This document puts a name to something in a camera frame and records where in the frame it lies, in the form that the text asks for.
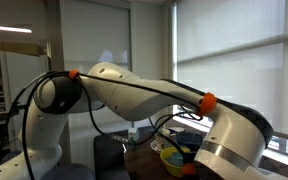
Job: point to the small green bottle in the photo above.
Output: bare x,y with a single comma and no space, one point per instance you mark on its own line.
133,144

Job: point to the ceiling strip light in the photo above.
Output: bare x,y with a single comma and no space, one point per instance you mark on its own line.
7,28

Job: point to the round wooden table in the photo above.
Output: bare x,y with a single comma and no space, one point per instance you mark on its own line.
144,163

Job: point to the blue grey office chair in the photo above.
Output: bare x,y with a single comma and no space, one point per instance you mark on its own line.
70,172

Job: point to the patterned white mug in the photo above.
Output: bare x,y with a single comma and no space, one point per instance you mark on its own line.
162,136

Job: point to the dark blue bowl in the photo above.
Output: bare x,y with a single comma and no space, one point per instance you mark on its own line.
189,139

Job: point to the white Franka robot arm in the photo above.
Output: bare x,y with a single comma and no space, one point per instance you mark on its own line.
134,100

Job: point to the white cabinet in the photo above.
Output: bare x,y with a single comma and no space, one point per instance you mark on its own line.
20,66

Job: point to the yellow bowl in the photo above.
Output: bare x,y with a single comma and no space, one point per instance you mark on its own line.
168,165

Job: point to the dark grey sofa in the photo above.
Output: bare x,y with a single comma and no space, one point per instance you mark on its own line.
109,153

